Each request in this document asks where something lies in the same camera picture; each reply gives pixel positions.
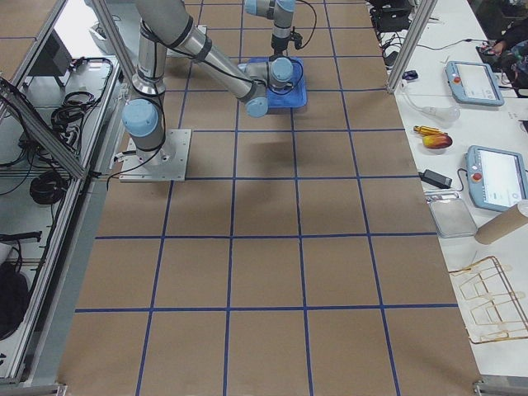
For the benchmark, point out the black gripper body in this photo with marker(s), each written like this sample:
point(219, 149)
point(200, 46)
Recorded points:
point(280, 48)

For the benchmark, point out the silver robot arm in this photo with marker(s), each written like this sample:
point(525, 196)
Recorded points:
point(281, 13)
point(166, 25)

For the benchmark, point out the blue plastic tray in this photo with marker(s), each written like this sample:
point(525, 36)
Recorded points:
point(288, 92)

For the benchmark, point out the small blue device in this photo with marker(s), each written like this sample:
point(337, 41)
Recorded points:
point(410, 75)

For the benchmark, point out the brass cylinder tool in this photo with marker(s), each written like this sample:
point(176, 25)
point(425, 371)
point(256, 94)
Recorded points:
point(427, 130)

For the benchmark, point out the red yellow mango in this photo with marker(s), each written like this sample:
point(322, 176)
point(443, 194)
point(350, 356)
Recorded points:
point(437, 141)

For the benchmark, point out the far teach pendant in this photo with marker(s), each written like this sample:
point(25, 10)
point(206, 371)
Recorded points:
point(473, 83)

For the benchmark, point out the teach pendant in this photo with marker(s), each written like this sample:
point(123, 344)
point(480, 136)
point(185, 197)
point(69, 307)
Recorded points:
point(473, 83)
point(497, 179)

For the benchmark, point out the black power adapter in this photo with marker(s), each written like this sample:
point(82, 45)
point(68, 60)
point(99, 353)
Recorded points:
point(435, 179)

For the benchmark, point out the grey metal tin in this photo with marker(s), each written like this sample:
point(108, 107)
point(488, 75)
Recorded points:
point(452, 218)

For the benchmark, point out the near teach pendant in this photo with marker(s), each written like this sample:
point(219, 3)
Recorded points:
point(497, 179)

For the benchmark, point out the cardboard tube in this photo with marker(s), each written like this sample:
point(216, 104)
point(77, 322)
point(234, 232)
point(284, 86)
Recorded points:
point(503, 224)

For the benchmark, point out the aluminium frame post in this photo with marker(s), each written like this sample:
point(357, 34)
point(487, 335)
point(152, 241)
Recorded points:
point(418, 25)

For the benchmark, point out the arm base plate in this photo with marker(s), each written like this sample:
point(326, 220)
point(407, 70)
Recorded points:
point(169, 164)

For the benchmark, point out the gold wire rack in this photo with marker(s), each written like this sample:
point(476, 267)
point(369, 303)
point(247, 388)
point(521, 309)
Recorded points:
point(490, 306)

